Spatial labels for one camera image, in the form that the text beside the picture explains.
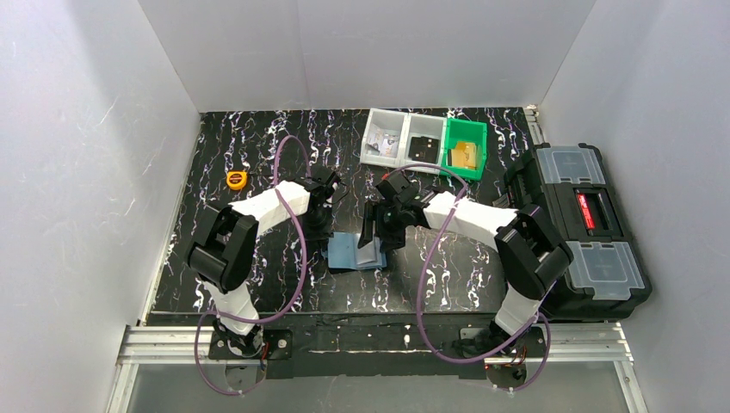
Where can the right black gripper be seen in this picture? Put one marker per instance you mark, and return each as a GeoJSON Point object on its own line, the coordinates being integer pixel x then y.
{"type": "Point", "coordinates": [382, 222]}

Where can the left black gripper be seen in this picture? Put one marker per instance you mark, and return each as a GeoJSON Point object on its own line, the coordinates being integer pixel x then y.
{"type": "Point", "coordinates": [319, 212]}

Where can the blue card holder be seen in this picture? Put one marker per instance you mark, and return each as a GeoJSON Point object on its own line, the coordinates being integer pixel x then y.
{"type": "Point", "coordinates": [343, 253]}

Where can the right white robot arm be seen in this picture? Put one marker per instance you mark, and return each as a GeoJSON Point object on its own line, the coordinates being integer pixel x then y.
{"type": "Point", "coordinates": [530, 248]}

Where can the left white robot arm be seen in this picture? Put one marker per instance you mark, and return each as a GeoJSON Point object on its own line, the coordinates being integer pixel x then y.
{"type": "Point", "coordinates": [222, 248]}

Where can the small items in grey bin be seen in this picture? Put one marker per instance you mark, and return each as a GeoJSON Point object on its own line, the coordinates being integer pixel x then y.
{"type": "Point", "coordinates": [384, 143]}

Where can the left grey storage bin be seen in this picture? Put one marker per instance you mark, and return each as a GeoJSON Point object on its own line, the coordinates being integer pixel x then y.
{"type": "Point", "coordinates": [384, 120]}

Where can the grey storage bin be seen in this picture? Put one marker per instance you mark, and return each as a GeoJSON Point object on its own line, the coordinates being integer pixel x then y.
{"type": "Point", "coordinates": [384, 120]}
{"type": "Point", "coordinates": [423, 125]}

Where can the orange tape measure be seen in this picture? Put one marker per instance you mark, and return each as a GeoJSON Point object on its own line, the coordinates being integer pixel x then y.
{"type": "Point", "coordinates": [236, 179]}

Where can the black object in bin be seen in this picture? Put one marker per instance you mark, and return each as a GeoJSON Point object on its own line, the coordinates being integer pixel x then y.
{"type": "Point", "coordinates": [424, 149]}

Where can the middle grey storage bin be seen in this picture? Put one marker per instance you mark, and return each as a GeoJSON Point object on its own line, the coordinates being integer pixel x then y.
{"type": "Point", "coordinates": [423, 125]}

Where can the yellow items in green bin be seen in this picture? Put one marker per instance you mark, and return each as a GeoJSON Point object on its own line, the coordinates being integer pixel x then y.
{"type": "Point", "coordinates": [463, 156]}

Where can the green storage bin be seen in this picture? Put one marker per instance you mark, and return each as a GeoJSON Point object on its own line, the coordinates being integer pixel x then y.
{"type": "Point", "coordinates": [469, 131]}

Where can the black toolbox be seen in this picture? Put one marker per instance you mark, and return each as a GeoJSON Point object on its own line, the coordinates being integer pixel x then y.
{"type": "Point", "coordinates": [606, 280]}

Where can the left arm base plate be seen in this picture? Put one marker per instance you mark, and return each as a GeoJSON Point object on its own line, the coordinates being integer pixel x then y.
{"type": "Point", "coordinates": [260, 344]}

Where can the aluminium frame rail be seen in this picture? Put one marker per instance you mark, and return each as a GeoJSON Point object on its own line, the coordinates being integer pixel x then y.
{"type": "Point", "coordinates": [152, 345]}

